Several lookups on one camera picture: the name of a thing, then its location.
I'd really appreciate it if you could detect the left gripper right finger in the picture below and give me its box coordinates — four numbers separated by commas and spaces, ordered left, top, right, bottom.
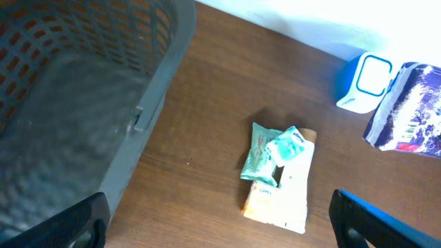
329, 189, 440, 248

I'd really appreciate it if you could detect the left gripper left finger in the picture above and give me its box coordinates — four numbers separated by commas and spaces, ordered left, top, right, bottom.
1, 192, 111, 248

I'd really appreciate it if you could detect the white cream tube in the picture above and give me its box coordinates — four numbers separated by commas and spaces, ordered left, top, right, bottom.
273, 128, 317, 234

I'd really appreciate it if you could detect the red purple pad packet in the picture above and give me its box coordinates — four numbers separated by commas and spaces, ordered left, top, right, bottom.
363, 62, 440, 158

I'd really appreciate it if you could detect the teal Kleenex tissue pack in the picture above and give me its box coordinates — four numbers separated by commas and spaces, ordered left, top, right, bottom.
265, 126, 306, 167

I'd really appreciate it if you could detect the grey plastic mesh basket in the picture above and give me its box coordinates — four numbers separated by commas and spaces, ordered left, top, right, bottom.
1, 0, 196, 241

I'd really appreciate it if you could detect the teal wet wipes packet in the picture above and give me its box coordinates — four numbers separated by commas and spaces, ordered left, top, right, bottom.
240, 123, 282, 187

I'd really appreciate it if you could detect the orange Kleenex tissue pack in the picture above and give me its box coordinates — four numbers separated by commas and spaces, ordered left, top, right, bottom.
242, 180, 279, 224

